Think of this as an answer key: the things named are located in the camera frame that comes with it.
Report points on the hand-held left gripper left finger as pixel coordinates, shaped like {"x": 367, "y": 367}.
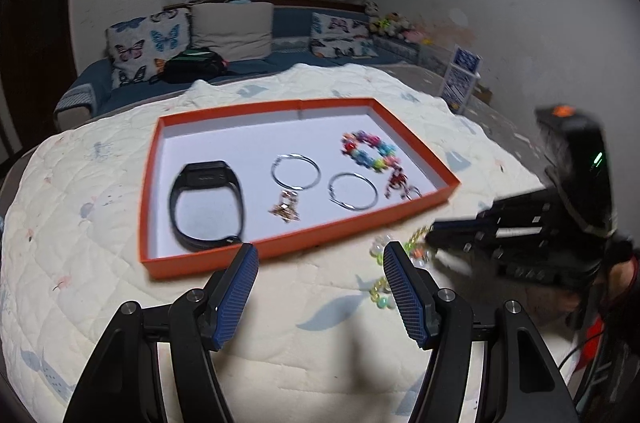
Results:
{"x": 236, "y": 293}

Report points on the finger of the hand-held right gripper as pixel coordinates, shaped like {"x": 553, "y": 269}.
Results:
{"x": 515, "y": 205}
{"x": 480, "y": 235}

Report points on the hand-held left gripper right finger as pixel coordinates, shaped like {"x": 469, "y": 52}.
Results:
{"x": 404, "y": 298}

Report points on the small gold charm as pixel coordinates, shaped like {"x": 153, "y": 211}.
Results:
{"x": 285, "y": 209}

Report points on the silver hoop earring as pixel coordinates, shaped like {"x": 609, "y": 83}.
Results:
{"x": 295, "y": 171}
{"x": 352, "y": 191}

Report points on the orange tray with white inside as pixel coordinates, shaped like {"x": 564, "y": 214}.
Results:
{"x": 280, "y": 138}

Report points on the person's right hand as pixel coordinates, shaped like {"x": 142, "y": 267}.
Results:
{"x": 625, "y": 275}

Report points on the red bead charm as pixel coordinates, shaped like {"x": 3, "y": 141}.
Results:
{"x": 398, "y": 184}

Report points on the brown cardboard box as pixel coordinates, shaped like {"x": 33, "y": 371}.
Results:
{"x": 482, "y": 92}

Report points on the black smart band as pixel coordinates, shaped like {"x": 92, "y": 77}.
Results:
{"x": 200, "y": 175}

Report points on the blue and white box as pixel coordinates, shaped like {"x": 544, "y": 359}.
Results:
{"x": 460, "y": 75}

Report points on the white quilted blanket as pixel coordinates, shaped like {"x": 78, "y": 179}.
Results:
{"x": 90, "y": 223}

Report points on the pile of plush toys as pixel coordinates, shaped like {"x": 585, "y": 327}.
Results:
{"x": 395, "y": 23}

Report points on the black backpack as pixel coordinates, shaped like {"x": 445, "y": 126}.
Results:
{"x": 195, "y": 65}

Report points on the blue sofa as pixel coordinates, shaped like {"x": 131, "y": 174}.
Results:
{"x": 280, "y": 53}

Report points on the small butterfly print pillow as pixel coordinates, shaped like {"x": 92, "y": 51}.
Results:
{"x": 340, "y": 34}

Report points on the large butterfly print pillow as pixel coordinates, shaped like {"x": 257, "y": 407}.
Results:
{"x": 145, "y": 48}

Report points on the beige pillow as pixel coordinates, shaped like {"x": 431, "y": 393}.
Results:
{"x": 232, "y": 28}

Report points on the dark wooden door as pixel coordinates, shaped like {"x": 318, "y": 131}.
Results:
{"x": 30, "y": 53}

